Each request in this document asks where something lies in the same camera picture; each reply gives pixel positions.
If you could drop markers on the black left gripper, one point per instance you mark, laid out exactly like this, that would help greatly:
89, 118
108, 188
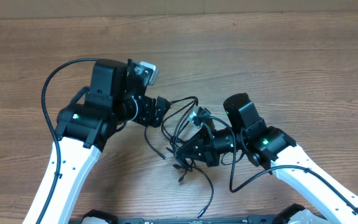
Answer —
147, 116

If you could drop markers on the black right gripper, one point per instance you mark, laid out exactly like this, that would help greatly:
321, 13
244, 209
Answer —
205, 152

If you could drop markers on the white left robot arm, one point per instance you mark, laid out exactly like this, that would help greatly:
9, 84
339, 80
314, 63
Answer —
114, 97

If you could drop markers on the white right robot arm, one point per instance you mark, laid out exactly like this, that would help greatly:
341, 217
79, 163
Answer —
268, 147

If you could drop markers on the brown cardboard back panel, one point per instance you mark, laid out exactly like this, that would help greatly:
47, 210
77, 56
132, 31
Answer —
37, 9

